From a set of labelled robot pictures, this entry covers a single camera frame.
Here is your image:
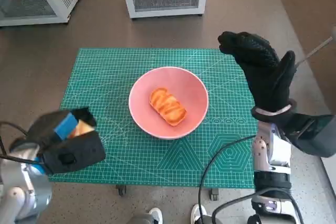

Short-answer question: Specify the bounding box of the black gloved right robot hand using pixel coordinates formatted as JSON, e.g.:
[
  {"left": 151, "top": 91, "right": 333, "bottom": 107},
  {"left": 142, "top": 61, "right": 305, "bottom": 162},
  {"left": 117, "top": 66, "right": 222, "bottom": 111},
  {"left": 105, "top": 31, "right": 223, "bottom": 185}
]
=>
[{"left": 217, "top": 31, "right": 296, "bottom": 113}]

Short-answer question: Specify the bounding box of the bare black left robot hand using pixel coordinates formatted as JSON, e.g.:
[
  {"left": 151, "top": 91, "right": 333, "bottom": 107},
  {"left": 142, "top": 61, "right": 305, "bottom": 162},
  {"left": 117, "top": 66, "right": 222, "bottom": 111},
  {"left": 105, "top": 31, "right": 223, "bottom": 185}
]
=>
[{"left": 9, "top": 107, "right": 98, "bottom": 154}]

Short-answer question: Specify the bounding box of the round toy bread bun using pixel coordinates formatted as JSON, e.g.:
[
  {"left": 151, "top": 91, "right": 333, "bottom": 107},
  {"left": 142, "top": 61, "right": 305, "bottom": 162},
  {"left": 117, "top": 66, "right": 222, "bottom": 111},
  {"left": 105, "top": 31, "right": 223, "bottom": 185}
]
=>
[{"left": 68, "top": 119, "right": 95, "bottom": 138}]

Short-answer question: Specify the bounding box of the pink bowl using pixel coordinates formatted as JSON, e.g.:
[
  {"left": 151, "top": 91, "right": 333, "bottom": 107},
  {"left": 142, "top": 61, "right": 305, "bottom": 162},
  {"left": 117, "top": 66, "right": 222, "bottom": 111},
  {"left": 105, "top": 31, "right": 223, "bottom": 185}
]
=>
[{"left": 128, "top": 67, "right": 209, "bottom": 141}]

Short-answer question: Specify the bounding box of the long striped toy bread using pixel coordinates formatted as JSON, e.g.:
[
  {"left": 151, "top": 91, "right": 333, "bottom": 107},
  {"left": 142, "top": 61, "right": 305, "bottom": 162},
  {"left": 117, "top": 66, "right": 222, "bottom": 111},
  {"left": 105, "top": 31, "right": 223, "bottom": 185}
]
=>
[{"left": 149, "top": 87, "right": 187, "bottom": 127}]

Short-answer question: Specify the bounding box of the grey metal rod stand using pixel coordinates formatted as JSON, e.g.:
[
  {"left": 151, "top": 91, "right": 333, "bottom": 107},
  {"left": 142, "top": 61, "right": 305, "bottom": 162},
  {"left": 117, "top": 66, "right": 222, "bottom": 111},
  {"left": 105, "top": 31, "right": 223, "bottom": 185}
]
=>
[{"left": 295, "top": 26, "right": 336, "bottom": 65}]

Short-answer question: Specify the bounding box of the green cutting mat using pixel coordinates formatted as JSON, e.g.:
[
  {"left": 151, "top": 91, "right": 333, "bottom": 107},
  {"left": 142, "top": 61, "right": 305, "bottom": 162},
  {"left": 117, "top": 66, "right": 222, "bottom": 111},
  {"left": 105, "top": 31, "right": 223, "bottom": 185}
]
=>
[{"left": 48, "top": 47, "right": 259, "bottom": 189}]

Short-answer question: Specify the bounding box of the white board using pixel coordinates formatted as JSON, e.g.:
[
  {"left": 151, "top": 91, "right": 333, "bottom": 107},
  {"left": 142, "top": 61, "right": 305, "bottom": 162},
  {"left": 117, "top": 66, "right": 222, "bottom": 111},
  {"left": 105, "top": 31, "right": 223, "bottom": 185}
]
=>
[{"left": 321, "top": 153, "right": 336, "bottom": 183}]

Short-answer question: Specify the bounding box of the grey leg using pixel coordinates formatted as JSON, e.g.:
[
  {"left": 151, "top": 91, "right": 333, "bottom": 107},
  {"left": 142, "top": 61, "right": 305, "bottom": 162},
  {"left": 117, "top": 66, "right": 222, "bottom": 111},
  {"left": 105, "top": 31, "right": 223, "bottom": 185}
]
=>
[
  {"left": 130, "top": 214, "right": 155, "bottom": 224},
  {"left": 194, "top": 213, "right": 218, "bottom": 224}
]

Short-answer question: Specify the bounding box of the white shoe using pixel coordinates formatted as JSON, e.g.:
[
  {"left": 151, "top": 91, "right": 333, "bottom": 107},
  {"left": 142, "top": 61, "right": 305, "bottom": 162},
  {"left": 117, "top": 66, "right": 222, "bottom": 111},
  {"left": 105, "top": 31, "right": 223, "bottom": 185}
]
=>
[
  {"left": 148, "top": 207, "right": 163, "bottom": 224},
  {"left": 190, "top": 203, "right": 208, "bottom": 224}
]

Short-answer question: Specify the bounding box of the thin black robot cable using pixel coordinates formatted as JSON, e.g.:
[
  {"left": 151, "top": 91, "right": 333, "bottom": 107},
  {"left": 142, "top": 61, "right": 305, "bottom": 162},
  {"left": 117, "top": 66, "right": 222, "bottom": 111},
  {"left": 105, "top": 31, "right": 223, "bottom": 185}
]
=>
[
  {"left": 0, "top": 134, "right": 37, "bottom": 164},
  {"left": 198, "top": 135, "right": 255, "bottom": 224},
  {"left": 0, "top": 121, "right": 29, "bottom": 138}
]

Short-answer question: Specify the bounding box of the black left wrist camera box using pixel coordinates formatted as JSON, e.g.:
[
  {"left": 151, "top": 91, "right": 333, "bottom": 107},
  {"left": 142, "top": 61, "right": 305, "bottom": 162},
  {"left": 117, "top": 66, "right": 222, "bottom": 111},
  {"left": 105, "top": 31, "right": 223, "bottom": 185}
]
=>
[{"left": 39, "top": 129, "right": 107, "bottom": 175}]

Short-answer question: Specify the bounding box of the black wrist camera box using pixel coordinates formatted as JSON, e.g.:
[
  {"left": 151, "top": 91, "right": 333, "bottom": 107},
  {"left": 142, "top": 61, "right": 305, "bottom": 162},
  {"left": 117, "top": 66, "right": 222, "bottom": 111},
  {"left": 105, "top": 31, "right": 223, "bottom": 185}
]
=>
[
  {"left": 274, "top": 112, "right": 336, "bottom": 158},
  {"left": 39, "top": 129, "right": 107, "bottom": 175}
]

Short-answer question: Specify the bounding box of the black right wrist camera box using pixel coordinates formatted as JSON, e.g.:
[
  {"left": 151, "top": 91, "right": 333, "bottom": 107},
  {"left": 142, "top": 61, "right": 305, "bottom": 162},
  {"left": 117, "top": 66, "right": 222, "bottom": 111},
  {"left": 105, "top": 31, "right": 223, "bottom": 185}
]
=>
[{"left": 274, "top": 112, "right": 336, "bottom": 158}]

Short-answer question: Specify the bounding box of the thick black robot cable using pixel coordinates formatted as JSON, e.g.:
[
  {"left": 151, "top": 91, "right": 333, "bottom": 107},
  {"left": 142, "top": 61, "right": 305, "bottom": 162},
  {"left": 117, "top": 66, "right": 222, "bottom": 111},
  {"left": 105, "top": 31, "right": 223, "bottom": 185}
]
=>
[{"left": 211, "top": 188, "right": 304, "bottom": 224}]

